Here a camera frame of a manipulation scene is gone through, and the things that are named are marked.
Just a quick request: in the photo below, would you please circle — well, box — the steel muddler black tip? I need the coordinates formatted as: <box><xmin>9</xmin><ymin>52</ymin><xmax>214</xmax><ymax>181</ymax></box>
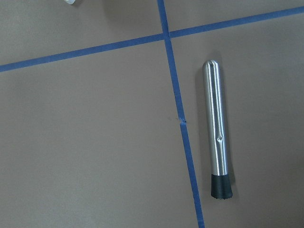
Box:
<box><xmin>202</xmin><ymin>60</ymin><xmax>233</xmax><ymax>200</ymax></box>

